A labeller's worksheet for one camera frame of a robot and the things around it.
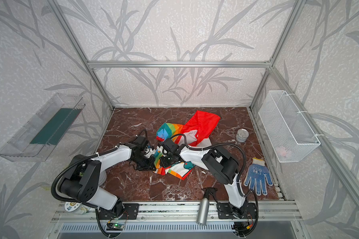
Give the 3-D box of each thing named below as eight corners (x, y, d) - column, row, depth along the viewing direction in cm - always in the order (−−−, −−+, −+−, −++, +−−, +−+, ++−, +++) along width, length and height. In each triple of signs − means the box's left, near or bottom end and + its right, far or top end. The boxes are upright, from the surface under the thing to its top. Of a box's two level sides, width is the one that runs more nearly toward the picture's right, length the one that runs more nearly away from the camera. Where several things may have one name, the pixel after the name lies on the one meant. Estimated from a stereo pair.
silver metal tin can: (236, 142, 102) (239, 137, 97) (234, 133, 107) (236, 128, 102) (247, 142, 102) (250, 137, 97) (244, 133, 107) (247, 128, 102)
